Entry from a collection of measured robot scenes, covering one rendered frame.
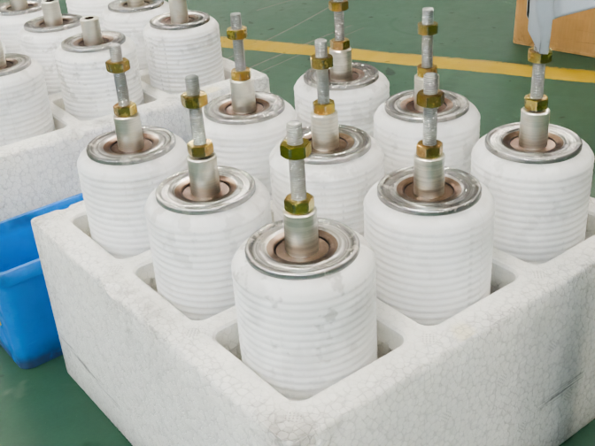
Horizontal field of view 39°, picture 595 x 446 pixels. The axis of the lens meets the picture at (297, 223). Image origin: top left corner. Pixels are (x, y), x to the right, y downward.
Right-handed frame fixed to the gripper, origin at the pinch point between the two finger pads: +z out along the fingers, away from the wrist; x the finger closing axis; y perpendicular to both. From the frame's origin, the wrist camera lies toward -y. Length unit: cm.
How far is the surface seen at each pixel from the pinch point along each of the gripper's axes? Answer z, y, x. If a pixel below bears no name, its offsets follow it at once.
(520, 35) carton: 33, 3, 106
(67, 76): 12, -51, 22
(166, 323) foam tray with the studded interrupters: 16.5, -25.2, -17.8
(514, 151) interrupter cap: 9.1, -0.8, -2.3
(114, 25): 11, -51, 38
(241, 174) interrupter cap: 9.2, -21.5, -8.0
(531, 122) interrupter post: 7.2, 0.3, -1.1
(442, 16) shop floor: 35, -13, 126
